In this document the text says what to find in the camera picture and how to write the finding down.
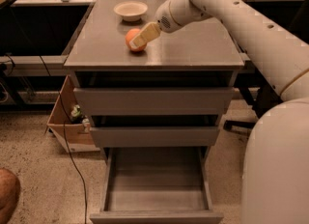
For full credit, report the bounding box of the grey middle drawer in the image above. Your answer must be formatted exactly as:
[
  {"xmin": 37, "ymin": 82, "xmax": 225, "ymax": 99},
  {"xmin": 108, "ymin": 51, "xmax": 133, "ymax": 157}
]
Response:
[{"xmin": 90, "ymin": 126, "xmax": 218, "ymax": 148}]

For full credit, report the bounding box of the black office chair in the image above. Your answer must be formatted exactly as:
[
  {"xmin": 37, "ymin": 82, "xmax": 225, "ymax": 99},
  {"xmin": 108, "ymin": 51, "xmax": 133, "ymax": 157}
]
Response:
[{"xmin": 223, "ymin": 84, "xmax": 282, "ymax": 131}]

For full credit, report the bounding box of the white bowl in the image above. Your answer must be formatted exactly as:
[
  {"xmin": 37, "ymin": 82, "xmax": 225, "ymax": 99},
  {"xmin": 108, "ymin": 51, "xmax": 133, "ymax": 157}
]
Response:
[{"xmin": 114, "ymin": 1, "xmax": 148, "ymax": 22}]

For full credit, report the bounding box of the green white item in box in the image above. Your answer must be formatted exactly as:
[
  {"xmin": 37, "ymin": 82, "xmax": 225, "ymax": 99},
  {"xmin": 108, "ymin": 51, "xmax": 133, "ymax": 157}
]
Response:
[{"xmin": 70, "ymin": 104, "xmax": 84, "ymax": 123}]

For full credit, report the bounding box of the grey drawer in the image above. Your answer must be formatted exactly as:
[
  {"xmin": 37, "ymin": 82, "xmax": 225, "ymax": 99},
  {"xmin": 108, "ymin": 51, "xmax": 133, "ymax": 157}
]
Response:
[
  {"xmin": 90, "ymin": 126, "xmax": 218, "ymax": 148},
  {"xmin": 73, "ymin": 88, "xmax": 233, "ymax": 116},
  {"xmin": 90, "ymin": 147, "xmax": 223, "ymax": 224}
]

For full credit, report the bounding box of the grey bottom drawer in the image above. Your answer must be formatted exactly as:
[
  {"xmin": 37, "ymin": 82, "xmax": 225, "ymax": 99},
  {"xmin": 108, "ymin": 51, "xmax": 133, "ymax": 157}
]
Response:
[{"xmin": 90, "ymin": 147, "xmax": 223, "ymax": 224}]

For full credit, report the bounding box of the cardboard box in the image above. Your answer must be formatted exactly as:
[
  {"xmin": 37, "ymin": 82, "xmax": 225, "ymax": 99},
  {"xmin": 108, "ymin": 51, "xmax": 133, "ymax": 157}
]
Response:
[{"xmin": 47, "ymin": 76, "xmax": 98, "ymax": 153}]

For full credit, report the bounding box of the grey drawer cabinet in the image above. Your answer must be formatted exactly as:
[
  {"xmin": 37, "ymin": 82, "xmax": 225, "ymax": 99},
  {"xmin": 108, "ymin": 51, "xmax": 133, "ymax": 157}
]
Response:
[{"xmin": 63, "ymin": 0, "xmax": 245, "ymax": 224}]

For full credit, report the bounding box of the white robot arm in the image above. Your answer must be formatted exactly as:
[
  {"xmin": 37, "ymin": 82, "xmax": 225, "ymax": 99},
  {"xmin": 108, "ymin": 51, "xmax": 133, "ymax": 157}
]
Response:
[{"xmin": 128, "ymin": 0, "xmax": 309, "ymax": 224}]

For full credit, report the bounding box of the black cable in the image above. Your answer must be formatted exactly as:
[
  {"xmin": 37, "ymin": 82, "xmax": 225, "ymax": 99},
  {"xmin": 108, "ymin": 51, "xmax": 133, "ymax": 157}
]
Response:
[{"xmin": 38, "ymin": 55, "xmax": 89, "ymax": 224}]

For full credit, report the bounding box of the orange fruit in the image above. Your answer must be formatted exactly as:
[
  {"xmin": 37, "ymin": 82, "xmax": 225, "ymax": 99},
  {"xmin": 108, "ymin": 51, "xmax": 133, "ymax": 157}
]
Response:
[{"xmin": 125, "ymin": 28, "xmax": 146, "ymax": 52}]

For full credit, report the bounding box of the grey top drawer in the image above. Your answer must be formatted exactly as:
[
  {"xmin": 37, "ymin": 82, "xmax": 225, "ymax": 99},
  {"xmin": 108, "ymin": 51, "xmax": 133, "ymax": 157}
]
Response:
[{"xmin": 73, "ymin": 88, "xmax": 233, "ymax": 116}]

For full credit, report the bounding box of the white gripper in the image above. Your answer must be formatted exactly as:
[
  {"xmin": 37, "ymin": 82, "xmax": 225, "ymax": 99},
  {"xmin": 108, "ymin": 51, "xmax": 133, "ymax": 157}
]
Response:
[{"xmin": 132, "ymin": 1, "xmax": 176, "ymax": 46}]

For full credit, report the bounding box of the person knee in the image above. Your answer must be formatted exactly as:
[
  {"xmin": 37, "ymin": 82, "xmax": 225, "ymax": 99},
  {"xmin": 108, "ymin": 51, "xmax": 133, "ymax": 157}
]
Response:
[{"xmin": 0, "ymin": 168, "xmax": 21, "ymax": 224}]

